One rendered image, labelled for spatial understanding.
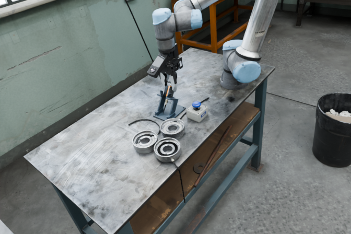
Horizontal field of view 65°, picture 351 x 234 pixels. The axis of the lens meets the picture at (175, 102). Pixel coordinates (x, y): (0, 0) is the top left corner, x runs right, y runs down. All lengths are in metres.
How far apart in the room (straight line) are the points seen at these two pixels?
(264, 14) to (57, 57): 1.88
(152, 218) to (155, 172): 0.26
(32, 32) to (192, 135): 1.70
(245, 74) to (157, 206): 0.69
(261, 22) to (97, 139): 0.85
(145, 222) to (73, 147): 0.44
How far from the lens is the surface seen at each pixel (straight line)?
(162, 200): 1.29
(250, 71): 1.25
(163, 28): 1.12
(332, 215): 2.00
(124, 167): 1.11
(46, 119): 2.73
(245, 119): 1.65
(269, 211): 1.92
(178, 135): 1.15
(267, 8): 1.19
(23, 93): 2.56
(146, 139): 1.17
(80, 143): 1.29
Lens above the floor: 1.59
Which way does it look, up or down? 35 degrees down
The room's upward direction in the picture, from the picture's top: 8 degrees counter-clockwise
